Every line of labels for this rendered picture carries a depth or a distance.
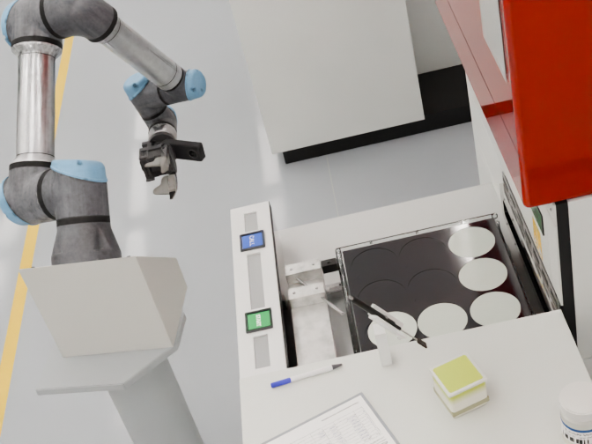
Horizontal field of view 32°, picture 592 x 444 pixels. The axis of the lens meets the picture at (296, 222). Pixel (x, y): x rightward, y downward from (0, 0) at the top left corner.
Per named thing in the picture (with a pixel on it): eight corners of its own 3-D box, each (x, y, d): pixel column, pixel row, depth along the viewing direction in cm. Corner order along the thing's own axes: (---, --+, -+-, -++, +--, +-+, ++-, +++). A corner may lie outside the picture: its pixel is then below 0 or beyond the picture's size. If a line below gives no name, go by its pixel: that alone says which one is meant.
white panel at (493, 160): (483, 135, 266) (466, -4, 242) (578, 359, 202) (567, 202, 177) (471, 137, 266) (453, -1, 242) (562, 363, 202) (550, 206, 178)
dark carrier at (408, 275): (493, 219, 228) (493, 217, 228) (535, 326, 201) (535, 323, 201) (343, 253, 230) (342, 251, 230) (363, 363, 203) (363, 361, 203)
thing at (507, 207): (509, 213, 236) (506, 181, 230) (565, 349, 201) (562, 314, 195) (501, 215, 236) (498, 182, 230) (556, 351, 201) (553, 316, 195)
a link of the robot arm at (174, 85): (85, -35, 228) (211, 70, 266) (48, -23, 234) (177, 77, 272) (76, 10, 224) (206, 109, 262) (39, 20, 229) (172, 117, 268)
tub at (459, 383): (469, 376, 185) (465, 351, 181) (491, 403, 180) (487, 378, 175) (432, 394, 184) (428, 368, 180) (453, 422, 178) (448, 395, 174)
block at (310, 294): (325, 291, 224) (322, 280, 222) (327, 301, 222) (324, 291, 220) (289, 299, 225) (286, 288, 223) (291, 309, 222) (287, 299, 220)
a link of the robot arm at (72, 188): (85, 215, 217) (79, 151, 218) (38, 222, 223) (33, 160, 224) (122, 215, 227) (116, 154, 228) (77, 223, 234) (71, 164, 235)
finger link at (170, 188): (155, 210, 255) (153, 181, 261) (179, 204, 255) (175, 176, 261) (151, 202, 253) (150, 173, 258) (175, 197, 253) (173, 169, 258)
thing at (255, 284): (281, 244, 249) (268, 200, 241) (302, 417, 206) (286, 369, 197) (244, 253, 250) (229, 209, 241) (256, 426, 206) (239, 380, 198)
